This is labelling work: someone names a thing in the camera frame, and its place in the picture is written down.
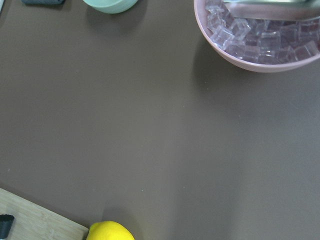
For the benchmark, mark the grey folded cloth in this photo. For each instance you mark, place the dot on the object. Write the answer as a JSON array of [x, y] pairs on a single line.
[[43, 2]]

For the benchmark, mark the steel ice scoop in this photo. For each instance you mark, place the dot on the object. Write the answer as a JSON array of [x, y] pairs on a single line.
[[278, 10]]

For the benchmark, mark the yellow lemon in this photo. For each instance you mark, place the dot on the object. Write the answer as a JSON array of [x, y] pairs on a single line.
[[109, 230]]

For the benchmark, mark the pink bowl with ice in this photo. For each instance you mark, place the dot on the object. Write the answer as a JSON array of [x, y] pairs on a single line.
[[258, 45]]

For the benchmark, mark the wooden cutting board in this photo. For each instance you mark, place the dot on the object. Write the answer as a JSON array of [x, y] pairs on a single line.
[[34, 222]]

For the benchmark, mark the steel cylinder muddler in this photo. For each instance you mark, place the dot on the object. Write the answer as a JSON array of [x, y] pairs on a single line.
[[6, 222]]

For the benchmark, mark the green bowl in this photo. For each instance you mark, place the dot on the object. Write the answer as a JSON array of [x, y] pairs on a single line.
[[111, 6]]

